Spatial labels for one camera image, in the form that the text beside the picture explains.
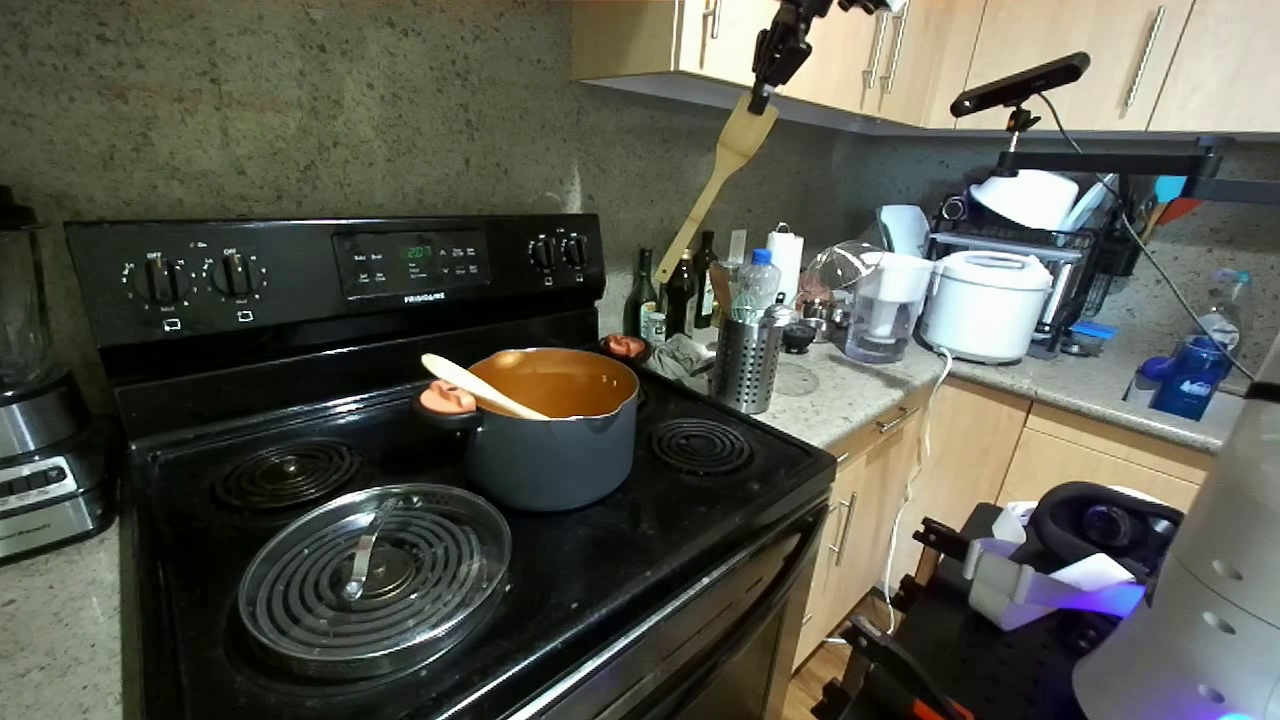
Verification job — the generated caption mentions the brown wooden utensil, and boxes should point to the brown wooden utensil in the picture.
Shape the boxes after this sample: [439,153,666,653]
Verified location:
[702,262,737,329]

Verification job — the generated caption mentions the blue object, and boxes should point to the blue object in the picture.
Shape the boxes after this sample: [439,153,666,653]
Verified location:
[1130,331,1238,423]

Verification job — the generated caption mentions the perforated metal utensil holder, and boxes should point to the perforated metal utensil holder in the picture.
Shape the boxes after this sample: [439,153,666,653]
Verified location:
[707,318,787,420]

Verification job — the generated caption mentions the steel base blender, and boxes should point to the steel base blender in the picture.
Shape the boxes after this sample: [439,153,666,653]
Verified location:
[0,184,115,564]

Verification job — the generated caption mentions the white container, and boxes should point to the white container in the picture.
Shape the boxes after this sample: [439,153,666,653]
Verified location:
[764,220,806,311]

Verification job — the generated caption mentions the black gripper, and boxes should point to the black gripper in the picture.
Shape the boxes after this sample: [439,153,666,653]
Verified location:
[745,0,838,120]

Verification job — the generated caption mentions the wooden lower cabinets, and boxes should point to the wooden lower cabinets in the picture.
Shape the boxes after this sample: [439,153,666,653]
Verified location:
[790,378,1221,674]

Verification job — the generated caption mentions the clear spray bottle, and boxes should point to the clear spray bottle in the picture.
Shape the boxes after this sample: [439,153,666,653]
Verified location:
[1193,265,1258,355]

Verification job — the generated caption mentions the black dish rack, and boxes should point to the black dish rack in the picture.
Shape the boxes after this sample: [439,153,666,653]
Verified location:
[923,165,1151,362]

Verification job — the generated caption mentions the grey pot orange interior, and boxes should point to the grey pot orange interior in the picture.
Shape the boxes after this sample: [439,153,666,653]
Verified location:
[412,331,655,516]

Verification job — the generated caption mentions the white black VR headset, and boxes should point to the white black VR headset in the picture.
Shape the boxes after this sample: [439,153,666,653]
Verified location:
[956,478,1188,642]

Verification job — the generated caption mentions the wooden cabinets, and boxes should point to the wooden cabinets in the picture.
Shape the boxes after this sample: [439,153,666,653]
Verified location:
[573,0,1280,141]
[790,378,1221,674]

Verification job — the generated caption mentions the clear water filter pitcher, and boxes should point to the clear water filter pitcher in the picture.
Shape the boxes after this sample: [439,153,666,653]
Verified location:
[838,249,936,367]

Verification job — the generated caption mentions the wooden upper cabinets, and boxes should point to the wooden upper cabinets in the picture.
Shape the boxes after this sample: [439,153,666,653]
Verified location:
[573,0,1280,141]

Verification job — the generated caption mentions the white jug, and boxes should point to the white jug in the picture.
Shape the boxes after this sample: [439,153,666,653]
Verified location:
[877,202,936,262]

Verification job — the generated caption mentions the white plate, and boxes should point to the white plate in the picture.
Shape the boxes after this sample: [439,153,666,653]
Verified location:
[969,170,1084,236]

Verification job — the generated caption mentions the light wooden spoon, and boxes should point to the light wooden spoon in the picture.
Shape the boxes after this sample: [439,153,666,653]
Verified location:
[415,350,553,423]

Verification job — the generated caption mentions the white rice cooker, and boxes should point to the white rice cooker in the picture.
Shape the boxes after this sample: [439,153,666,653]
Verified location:
[915,249,1054,367]

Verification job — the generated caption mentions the black electric stove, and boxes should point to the black electric stove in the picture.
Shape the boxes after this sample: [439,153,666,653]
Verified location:
[65,212,838,720]

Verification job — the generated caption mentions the clear plastic bottle blue cap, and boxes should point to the clear plastic bottle blue cap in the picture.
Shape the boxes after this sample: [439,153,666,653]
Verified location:
[727,243,787,331]

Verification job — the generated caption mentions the wooden spatula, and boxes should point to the wooden spatula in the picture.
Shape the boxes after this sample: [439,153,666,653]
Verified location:
[650,91,784,291]

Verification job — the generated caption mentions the black bar camera on stand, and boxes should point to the black bar camera on stand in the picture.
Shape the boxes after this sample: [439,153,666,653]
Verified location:
[948,50,1096,176]

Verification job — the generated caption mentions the black robot cart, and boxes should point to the black robot cart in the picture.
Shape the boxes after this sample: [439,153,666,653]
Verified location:
[811,503,1113,720]

